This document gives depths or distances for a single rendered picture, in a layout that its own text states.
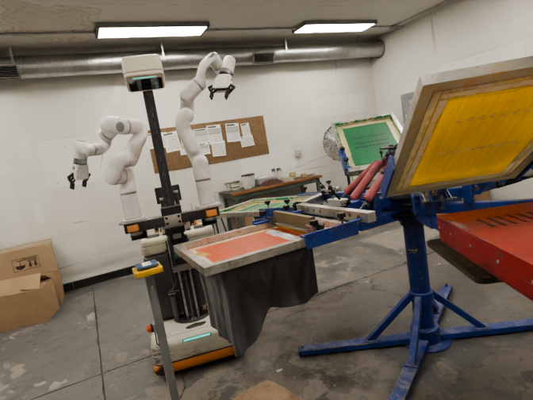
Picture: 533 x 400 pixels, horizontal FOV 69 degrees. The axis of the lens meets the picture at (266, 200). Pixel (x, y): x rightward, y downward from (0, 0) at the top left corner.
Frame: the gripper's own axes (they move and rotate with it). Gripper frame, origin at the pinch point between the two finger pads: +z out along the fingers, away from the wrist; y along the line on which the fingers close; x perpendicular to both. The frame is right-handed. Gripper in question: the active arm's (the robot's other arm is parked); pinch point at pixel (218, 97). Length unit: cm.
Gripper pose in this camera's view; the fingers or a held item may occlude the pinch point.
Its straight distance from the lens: 225.6
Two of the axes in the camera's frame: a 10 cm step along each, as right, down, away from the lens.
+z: -1.9, 8.9, -4.1
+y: -9.5, -0.7, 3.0
